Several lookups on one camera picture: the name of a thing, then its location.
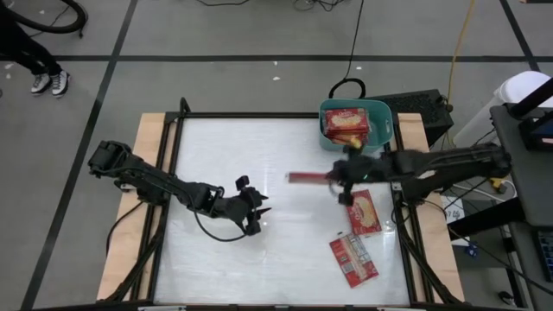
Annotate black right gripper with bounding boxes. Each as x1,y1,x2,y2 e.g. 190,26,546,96
322,149,392,206

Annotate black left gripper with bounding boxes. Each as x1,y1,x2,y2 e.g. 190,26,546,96
213,175,272,237

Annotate teal plastic basket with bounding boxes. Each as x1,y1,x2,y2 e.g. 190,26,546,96
318,98,394,153

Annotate black computer case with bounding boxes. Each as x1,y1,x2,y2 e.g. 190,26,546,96
365,88,454,147

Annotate white paper sheet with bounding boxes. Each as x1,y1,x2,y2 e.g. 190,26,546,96
440,194,467,225

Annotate black desk leg beam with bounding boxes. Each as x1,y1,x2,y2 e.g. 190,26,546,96
447,196,526,242

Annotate dark grey desk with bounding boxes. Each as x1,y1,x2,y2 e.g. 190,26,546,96
489,103,553,229

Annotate white round bin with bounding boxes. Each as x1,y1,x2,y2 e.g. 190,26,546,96
452,70,553,148

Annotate black pole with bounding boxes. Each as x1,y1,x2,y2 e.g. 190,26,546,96
508,76,553,118

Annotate dark keyboard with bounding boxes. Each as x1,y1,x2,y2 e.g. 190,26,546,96
537,230,553,282

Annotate person's shoe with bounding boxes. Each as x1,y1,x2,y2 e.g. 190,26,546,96
49,68,71,98
29,71,54,97

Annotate person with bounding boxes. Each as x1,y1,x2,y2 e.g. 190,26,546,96
0,0,71,98

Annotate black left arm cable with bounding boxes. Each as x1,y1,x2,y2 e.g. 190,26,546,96
192,206,251,243

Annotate black metal table frame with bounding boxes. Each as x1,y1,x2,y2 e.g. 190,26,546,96
101,97,466,311

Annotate black cable with loop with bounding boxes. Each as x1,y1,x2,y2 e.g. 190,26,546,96
327,0,367,100

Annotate yellow cable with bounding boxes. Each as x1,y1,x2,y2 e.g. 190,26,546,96
446,0,477,113

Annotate tangled black cables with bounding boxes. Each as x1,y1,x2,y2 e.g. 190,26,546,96
293,0,349,13

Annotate white cable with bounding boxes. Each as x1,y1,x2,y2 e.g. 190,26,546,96
451,179,518,204

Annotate thick black hose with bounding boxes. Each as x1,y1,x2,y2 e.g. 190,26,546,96
6,0,89,39

